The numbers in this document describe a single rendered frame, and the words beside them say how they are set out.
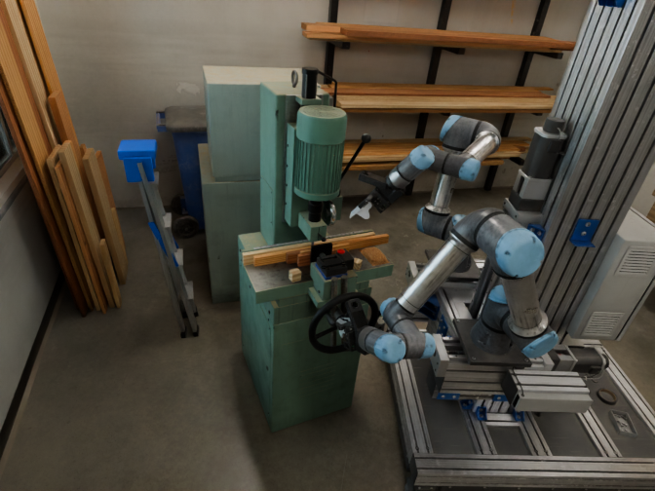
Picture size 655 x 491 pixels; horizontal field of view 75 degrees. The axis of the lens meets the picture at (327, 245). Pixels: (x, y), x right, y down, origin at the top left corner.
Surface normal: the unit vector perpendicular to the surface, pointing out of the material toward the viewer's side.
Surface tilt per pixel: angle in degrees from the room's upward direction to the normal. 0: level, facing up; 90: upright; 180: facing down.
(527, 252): 83
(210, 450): 1
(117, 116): 90
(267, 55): 90
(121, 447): 0
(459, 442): 0
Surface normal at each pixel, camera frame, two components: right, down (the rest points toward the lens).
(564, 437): 0.08, -0.84
